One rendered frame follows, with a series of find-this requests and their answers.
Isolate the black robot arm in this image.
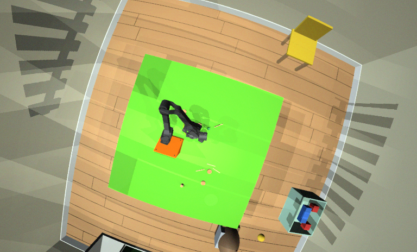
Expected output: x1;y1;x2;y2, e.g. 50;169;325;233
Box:
159;99;207;145

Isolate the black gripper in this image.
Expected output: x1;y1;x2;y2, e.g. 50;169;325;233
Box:
182;126;203;143

